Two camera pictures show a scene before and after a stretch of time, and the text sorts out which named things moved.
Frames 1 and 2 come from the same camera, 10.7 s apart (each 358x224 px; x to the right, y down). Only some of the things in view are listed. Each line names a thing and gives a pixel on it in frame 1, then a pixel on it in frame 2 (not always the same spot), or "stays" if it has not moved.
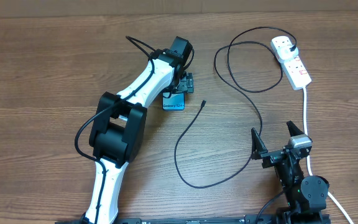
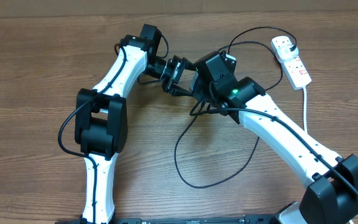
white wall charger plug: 285,53 stays
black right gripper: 271,157 to 200,91
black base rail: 289,218 stays
